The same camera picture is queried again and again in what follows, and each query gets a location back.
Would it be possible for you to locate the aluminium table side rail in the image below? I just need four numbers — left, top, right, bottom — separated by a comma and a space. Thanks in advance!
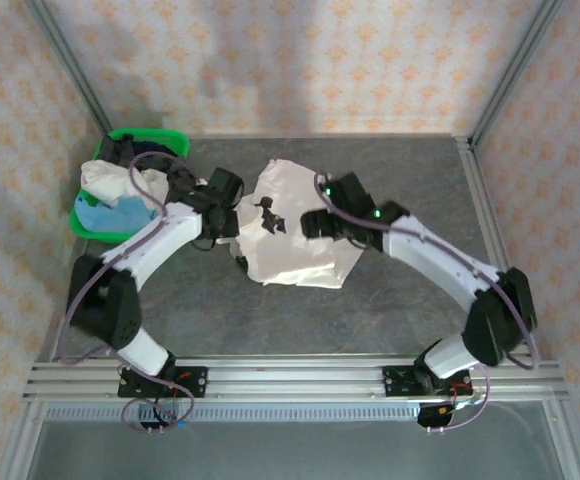
452, 134, 542, 359

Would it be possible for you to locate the aluminium mounting rail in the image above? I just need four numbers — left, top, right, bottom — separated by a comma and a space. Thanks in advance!
22, 354, 569, 402

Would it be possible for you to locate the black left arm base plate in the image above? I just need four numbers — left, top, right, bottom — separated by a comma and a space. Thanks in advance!
117, 366, 209, 399

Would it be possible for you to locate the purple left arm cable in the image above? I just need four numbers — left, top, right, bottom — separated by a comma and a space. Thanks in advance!
52, 151, 211, 435

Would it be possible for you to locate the black cable socket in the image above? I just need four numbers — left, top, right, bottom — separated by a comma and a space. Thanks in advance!
138, 418, 187, 436

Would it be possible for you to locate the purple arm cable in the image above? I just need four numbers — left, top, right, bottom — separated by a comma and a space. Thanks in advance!
52, 151, 211, 435
313, 169, 542, 434

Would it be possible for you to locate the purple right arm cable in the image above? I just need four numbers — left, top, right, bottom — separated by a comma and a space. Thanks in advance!
313, 169, 542, 434

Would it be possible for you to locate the light blue t-shirt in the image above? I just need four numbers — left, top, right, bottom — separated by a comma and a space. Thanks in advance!
73, 195, 161, 236

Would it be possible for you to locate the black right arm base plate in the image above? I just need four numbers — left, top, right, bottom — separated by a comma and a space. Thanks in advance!
382, 364, 473, 399

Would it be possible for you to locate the aluminium lower frame leg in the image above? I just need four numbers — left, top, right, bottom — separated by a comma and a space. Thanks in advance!
0, 399, 46, 480
542, 399, 580, 480

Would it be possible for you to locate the black controller box orange connector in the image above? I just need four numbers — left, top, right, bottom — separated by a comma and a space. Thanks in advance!
417, 402, 459, 431

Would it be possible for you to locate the green plastic laundry basket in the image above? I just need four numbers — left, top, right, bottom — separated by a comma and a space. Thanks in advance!
69, 128, 191, 245

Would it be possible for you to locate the aluminium frame post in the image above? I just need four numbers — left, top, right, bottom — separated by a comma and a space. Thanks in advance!
468, 0, 565, 147
23, 0, 115, 137

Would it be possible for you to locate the white t-shirt with black print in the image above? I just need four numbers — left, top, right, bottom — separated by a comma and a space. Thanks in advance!
214, 157, 366, 291

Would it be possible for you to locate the crumpled white t-shirt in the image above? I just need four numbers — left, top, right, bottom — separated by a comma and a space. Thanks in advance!
78, 158, 171, 211

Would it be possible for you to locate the slotted gray cable duct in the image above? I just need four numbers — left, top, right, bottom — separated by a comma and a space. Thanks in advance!
44, 402, 421, 424

